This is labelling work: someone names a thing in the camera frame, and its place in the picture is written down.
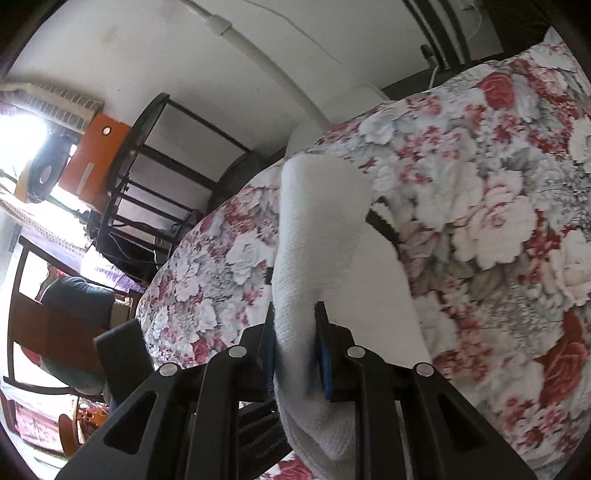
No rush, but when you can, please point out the wooden chair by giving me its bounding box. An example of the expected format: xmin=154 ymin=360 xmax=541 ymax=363
xmin=2 ymin=234 xmax=144 ymax=402

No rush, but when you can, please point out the floral red white bedspread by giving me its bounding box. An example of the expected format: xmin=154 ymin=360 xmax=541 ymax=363
xmin=138 ymin=39 xmax=590 ymax=479

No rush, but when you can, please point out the orange box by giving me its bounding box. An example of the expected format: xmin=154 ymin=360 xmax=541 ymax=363
xmin=58 ymin=113 xmax=131 ymax=214

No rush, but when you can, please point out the black metal shelf rack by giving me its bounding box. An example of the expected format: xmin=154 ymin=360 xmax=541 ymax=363
xmin=86 ymin=93 xmax=263 ymax=286

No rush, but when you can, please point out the white sock black striped cuff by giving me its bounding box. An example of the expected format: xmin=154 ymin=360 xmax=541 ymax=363
xmin=271 ymin=154 xmax=431 ymax=479

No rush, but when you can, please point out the white wall conduit pipe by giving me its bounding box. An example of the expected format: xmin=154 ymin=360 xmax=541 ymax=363
xmin=181 ymin=0 xmax=331 ymax=132

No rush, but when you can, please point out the dark clothing on chair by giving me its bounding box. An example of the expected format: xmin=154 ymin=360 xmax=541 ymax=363
xmin=38 ymin=275 xmax=116 ymax=398

